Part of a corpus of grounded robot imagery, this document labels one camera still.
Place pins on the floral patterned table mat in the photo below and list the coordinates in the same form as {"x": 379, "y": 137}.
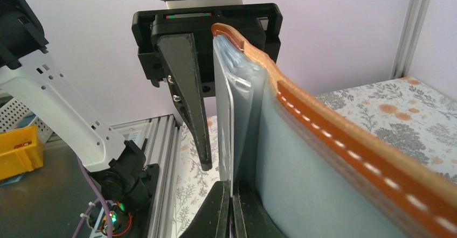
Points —
{"x": 406, "y": 113}

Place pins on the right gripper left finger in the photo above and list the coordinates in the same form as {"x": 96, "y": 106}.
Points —
{"x": 212, "y": 218}

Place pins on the white perforated basket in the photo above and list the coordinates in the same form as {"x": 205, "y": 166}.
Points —
{"x": 15, "y": 115}

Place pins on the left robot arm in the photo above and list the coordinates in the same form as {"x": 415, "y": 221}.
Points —
{"x": 29, "y": 74}

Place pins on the brown leather card holder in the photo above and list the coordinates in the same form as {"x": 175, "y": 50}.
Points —
{"x": 320, "y": 175}

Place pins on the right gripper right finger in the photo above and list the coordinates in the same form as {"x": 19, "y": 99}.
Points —
{"x": 249, "y": 217}

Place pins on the yellow plastic bin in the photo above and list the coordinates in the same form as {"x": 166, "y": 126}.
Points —
{"x": 21, "y": 151}

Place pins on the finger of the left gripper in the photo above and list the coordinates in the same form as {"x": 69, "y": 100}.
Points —
{"x": 179, "y": 56}

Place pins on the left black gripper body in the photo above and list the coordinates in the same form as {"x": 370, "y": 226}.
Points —
{"x": 260, "y": 24}

